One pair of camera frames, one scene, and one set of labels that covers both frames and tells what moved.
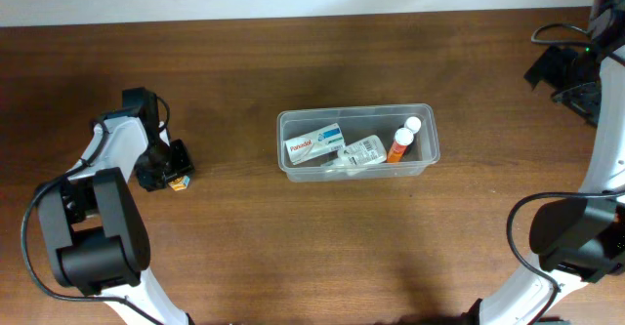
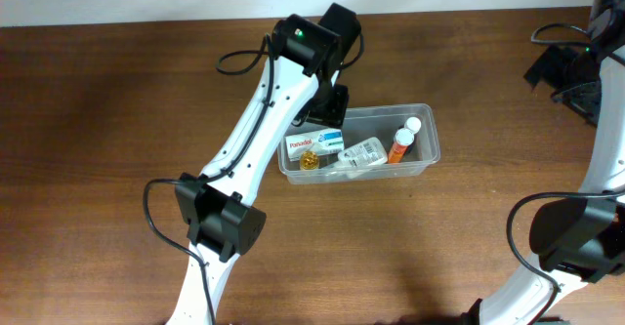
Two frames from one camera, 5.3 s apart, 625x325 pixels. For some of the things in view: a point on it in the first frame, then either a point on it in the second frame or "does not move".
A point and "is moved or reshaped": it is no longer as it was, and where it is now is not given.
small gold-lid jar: (180, 183) is moved or reshaped
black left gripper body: (162, 164) to (328, 105)
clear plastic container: (357, 142) does not move
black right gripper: (549, 66) does not move
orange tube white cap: (402, 138) does not move
